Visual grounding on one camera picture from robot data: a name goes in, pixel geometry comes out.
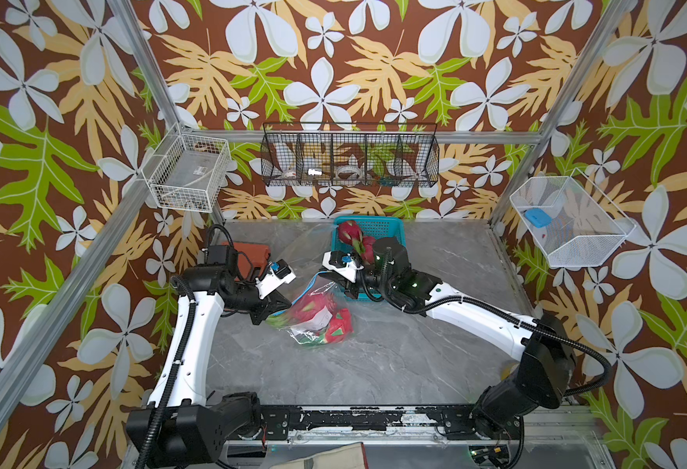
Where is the black wire wall basket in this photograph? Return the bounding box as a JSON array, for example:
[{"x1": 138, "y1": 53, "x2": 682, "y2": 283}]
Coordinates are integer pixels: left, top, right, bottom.
[{"x1": 259, "y1": 121, "x2": 440, "y2": 188}]

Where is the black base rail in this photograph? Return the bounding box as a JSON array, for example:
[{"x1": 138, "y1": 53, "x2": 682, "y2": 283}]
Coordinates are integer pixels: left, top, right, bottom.
[{"x1": 261, "y1": 404, "x2": 524, "y2": 441}]

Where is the white wire basket left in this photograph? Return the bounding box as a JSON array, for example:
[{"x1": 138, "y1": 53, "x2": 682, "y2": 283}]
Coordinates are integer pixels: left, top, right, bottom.
[{"x1": 142, "y1": 132, "x2": 232, "y2": 213}]

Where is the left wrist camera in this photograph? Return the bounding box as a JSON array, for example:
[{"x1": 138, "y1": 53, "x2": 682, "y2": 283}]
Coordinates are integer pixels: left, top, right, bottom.
[{"x1": 256, "y1": 260, "x2": 297, "y2": 299}]

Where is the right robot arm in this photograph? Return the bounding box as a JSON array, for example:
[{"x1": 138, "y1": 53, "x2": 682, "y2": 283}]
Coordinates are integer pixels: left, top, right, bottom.
[{"x1": 322, "y1": 238, "x2": 612, "y2": 439}]

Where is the red plastic tool case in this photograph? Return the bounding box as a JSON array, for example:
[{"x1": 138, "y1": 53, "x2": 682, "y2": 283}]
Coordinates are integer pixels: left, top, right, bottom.
[{"x1": 234, "y1": 242, "x2": 271, "y2": 281}]

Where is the white wire basket right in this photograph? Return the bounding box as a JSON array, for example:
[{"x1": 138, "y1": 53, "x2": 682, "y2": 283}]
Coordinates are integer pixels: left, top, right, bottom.
[{"x1": 510, "y1": 170, "x2": 636, "y2": 269}]

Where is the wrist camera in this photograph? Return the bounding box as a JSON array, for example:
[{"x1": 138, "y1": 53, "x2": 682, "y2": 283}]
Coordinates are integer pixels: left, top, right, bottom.
[
  {"x1": 322, "y1": 251, "x2": 364, "y2": 283},
  {"x1": 256, "y1": 260, "x2": 297, "y2": 299}
]

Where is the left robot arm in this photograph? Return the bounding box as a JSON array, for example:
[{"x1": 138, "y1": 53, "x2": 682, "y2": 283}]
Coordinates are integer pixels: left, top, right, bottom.
[{"x1": 126, "y1": 224, "x2": 296, "y2": 468}]

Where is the dragon fruit bag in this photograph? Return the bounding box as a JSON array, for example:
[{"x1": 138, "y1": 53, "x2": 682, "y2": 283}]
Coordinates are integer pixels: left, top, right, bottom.
[
  {"x1": 337, "y1": 220, "x2": 363, "y2": 250},
  {"x1": 354, "y1": 236, "x2": 376, "y2": 265},
  {"x1": 301, "y1": 309, "x2": 353, "y2": 345}
]

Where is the teal plastic basket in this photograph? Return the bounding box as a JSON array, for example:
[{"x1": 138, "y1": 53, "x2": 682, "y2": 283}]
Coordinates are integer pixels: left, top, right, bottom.
[{"x1": 330, "y1": 215, "x2": 408, "y2": 300}]

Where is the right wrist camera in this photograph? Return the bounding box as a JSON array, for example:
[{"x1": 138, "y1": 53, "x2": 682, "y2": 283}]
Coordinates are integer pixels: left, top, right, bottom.
[{"x1": 322, "y1": 251, "x2": 364, "y2": 283}]

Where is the clear zip-top bag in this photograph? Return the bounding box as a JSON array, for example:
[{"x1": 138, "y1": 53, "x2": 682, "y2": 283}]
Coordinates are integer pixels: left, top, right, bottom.
[
  {"x1": 273, "y1": 223, "x2": 333, "y2": 281},
  {"x1": 265, "y1": 276, "x2": 353, "y2": 347}
]

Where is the blue sponge in basket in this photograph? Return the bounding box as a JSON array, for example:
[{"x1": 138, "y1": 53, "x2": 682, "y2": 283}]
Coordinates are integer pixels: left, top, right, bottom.
[{"x1": 523, "y1": 207, "x2": 554, "y2": 229}]

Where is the white wire basket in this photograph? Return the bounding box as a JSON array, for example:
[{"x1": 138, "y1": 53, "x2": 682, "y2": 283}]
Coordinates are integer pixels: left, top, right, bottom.
[
  {"x1": 510, "y1": 170, "x2": 636, "y2": 269},
  {"x1": 142, "y1": 132, "x2": 232, "y2": 213}
]

